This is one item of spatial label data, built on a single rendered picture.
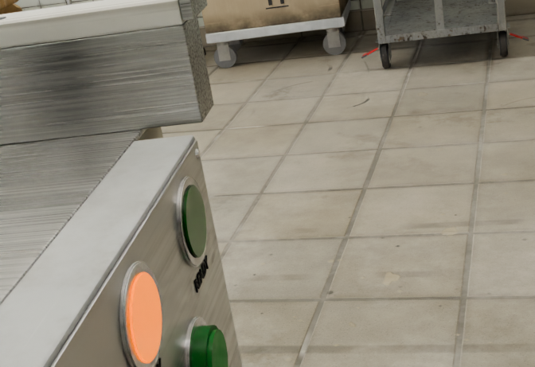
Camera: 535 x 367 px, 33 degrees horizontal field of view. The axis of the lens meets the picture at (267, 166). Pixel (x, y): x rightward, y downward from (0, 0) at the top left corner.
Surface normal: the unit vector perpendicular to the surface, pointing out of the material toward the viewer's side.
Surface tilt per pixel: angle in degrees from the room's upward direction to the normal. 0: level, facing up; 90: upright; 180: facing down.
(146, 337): 90
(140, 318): 90
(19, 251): 0
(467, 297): 0
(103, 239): 0
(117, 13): 90
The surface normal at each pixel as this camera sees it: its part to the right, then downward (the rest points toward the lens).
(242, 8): -0.18, 0.42
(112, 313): 0.98, -0.10
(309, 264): -0.16, -0.92
